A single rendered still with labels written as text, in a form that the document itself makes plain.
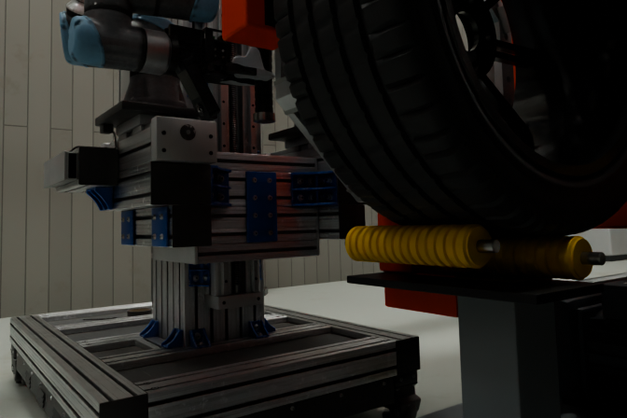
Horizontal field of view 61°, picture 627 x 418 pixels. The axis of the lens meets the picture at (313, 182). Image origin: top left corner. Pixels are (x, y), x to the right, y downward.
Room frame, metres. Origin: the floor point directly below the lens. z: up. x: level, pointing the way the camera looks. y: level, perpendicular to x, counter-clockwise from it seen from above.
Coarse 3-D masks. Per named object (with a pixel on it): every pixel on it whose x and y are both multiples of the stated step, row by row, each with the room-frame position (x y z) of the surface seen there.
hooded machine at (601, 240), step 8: (584, 232) 6.66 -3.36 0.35; (592, 232) 6.57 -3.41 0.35; (600, 232) 6.49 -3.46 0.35; (608, 232) 6.41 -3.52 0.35; (616, 232) 6.47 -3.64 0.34; (624, 232) 6.58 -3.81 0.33; (592, 240) 6.57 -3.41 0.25; (600, 240) 6.50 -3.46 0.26; (608, 240) 6.41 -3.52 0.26; (616, 240) 6.46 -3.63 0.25; (624, 240) 6.57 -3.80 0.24; (592, 248) 6.58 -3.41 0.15; (600, 248) 6.50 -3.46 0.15; (608, 248) 6.42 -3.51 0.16; (616, 248) 6.46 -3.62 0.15; (624, 248) 6.56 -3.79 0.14; (608, 256) 6.47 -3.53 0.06; (616, 256) 6.53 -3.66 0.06; (624, 256) 6.64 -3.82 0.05
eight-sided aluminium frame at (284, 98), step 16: (496, 16) 1.05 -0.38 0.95; (496, 32) 1.06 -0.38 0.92; (496, 64) 1.06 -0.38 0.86; (496, 80) 1.06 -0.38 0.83; (512, 80) 1.07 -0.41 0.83; (288, 96) 0.78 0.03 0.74; (512, 96) 1.07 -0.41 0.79; (288, 112) 0.81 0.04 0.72; (304, 128) 0.82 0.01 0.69; (352, 192) 0.89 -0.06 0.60
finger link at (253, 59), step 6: (252, 48) 0.99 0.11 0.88; (246, 54) 0.98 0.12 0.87; (252, 54) 0.99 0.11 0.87; (258, 54) 0.99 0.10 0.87; (234, 60) 0.97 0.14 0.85; (240, 60) 0.97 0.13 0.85; (246, 60) 0.98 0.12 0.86; (252, 60) 0.99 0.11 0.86; (258, 60) 0.99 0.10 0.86; (252, 66) 0.99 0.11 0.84; (258, 66) 0.99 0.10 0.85; (258, 72) 0.98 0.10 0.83; (264, 72) 0.99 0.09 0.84; (270, 72) 1.01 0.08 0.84; (252, 78) 1.00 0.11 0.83; (258, 78) 1.00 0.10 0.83; (264, 78) 1.00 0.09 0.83; (270, 78) 1.02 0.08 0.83
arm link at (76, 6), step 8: (72, 0) 1.14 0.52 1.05; (80, 0) 1.12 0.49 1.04; (72, 8) 1.12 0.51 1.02; (80, 8) 1.12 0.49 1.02; (64, 16) 1.13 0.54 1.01; (72, 16) 1.13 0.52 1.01; (64, 24) 1.13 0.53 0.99; (64, 32) 1.13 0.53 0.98; (64, 40) 1.13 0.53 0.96; (64, 48) 1.14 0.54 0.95; (64, 56) 1.17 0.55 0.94; (80, 64) 1.19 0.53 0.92
